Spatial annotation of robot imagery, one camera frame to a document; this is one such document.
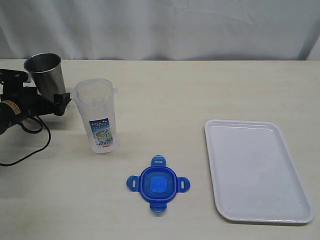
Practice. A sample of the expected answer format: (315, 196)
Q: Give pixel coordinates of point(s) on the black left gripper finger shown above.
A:
(64, 98)
(13, 77)

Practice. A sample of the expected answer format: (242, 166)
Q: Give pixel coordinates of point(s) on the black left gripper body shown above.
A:
(17, 101)

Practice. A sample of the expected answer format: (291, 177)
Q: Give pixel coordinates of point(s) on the stainless steel cup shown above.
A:
(45, 70)

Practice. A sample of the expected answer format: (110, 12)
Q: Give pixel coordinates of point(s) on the blue plastic lid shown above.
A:
(158, 184)

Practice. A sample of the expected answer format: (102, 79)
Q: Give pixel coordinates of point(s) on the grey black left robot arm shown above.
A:
(6, 123)

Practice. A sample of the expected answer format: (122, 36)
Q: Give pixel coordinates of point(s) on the clear plastic tall container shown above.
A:
(95, 102)

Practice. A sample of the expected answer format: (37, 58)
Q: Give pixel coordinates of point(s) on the white backdrop curtain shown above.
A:
(161, 29)

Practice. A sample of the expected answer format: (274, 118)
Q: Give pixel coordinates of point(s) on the white rectangular plastic tray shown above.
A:
(254, 178)

